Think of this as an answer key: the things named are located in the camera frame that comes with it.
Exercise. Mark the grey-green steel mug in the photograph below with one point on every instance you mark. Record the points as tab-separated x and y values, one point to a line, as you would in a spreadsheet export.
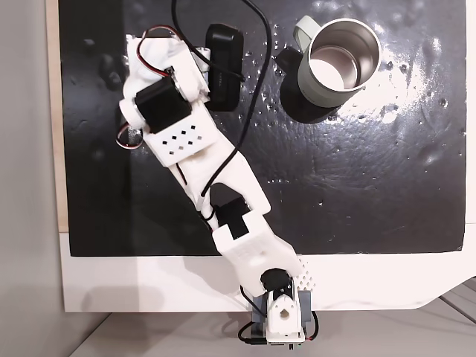
316	89

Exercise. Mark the black table mat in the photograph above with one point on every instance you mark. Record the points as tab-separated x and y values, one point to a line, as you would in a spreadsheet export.
372	186

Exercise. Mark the black oval camera box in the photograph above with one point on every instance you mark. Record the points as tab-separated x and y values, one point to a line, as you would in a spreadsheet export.
223	56

